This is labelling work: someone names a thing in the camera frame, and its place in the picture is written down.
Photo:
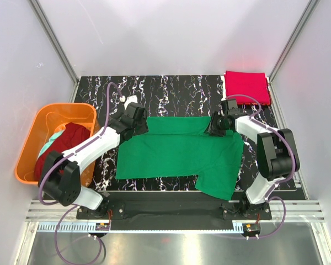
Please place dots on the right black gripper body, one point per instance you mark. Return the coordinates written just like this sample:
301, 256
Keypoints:
217, 126

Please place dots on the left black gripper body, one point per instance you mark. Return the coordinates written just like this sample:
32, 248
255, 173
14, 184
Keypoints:
141, 127

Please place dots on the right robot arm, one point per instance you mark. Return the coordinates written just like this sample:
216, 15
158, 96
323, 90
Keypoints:
277, 156

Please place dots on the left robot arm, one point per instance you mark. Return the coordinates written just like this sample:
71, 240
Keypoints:
60, 181

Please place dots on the black marbled table mat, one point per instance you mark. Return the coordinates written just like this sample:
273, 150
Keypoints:
185, 95

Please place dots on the folded red t shirt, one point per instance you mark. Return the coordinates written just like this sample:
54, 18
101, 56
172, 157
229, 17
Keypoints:
247, 84

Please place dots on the dark red t shirt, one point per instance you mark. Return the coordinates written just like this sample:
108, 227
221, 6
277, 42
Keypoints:
73, 135

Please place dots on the orange plastic bin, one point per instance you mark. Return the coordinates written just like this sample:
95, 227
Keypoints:
49, 120

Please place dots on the mint green t shirt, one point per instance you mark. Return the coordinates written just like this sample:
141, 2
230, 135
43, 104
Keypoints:
50, 142

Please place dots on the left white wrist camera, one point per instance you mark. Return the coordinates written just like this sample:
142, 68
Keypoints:
127, 100

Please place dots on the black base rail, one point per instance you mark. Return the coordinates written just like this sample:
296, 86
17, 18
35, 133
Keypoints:
167, 211

